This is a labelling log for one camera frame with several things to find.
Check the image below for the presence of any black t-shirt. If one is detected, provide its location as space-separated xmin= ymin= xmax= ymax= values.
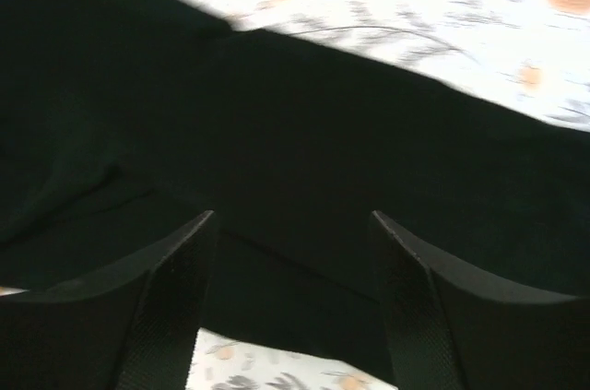
xmin=1 ymin=0 xmax=589 ymax=385

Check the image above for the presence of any floral patterned table mat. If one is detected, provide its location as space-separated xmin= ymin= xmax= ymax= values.
xmin=0 ymin=0 xmax=590 ymax=390

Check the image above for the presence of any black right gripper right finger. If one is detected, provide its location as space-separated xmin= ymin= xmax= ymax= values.
xmin=371 ymin=211 xmax=589 ymax=390

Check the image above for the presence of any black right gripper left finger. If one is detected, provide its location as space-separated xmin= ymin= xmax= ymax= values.
xmin=1 ymin=211 xmax=216 ymax=390

